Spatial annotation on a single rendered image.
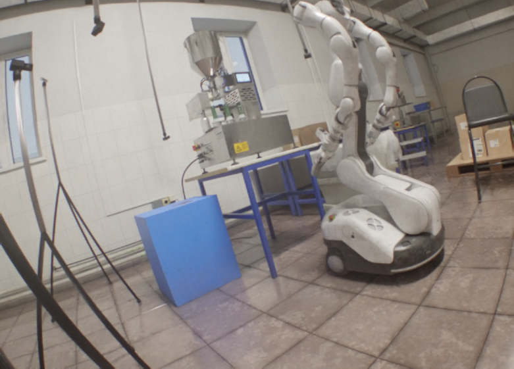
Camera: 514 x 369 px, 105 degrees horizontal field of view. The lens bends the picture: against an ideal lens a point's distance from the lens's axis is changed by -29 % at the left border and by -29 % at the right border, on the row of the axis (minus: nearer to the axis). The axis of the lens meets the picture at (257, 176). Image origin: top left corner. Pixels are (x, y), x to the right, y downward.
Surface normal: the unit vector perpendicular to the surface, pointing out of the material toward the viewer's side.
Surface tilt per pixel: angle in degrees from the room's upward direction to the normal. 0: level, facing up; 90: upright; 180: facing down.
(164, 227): 90
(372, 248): 90
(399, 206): 90
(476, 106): 77
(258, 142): 90
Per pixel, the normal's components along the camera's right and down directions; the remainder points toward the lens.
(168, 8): 0.56, -0.11
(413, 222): -0.77, 0.25
